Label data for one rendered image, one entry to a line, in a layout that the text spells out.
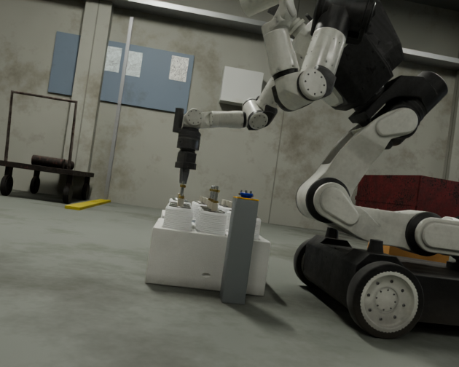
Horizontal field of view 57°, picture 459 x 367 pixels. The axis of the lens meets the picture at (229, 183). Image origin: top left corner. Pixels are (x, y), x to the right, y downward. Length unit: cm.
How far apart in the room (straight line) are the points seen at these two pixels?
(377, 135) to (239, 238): 54
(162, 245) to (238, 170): 397
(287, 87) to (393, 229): 63
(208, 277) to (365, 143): 66
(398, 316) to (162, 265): 71
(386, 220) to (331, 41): 60
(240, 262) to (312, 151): 433
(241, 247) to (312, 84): 51
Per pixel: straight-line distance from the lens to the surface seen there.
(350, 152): 140
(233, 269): 127
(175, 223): 140
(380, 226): 144
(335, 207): 133
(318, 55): 115
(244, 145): 532
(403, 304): 126
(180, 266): 139
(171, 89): 534
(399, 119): 144
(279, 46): 110
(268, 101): 169
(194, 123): 164
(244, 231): 126
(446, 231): 150
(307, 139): 551
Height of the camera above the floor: 33
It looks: 1 degrees up
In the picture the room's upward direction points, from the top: 8 degrees clockwise
